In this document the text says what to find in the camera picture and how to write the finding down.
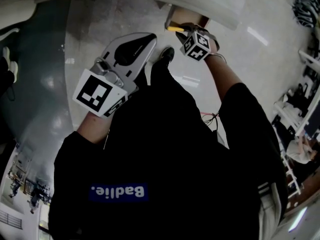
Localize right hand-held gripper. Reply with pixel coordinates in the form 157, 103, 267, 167
174, 22, 220, 63

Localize person's black shoe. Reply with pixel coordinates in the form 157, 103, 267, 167
158, 46, 175, 65

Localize white fluted pedestal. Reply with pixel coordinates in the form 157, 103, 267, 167
0, 0, 36, 31

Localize black cable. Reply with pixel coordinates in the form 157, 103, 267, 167
200, 111, 221, 132

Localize white frame long desk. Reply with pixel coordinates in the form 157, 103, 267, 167
272, 49, 320, 136

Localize person's black sweatshirt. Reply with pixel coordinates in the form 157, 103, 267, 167
48, 82, 288, 240

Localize white ornate chair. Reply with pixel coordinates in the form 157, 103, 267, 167
0, 27, 21, 38

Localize black white tangled pile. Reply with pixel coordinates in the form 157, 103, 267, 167
291, 0, 319, 29

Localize white shelf rack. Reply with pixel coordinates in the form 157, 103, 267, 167
281, 156, 305, 200

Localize yellow object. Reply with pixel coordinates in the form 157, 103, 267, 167
166, 25, 186, 33

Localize wooden drawer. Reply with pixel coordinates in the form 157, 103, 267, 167
164, 5, 211, 32

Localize person's left forearm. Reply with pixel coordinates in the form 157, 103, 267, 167
76, 112, 113, 145

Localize person's black trousers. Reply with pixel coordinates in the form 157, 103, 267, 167
134, 57, 201, 115

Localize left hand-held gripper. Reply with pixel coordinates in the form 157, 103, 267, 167
72, 32, 158, 119

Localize person's right forearm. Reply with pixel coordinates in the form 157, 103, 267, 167
204, 53, 242, 102

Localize black office chair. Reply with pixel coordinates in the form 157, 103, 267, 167
272, 116, 298, 138
287, 83, 309, 115

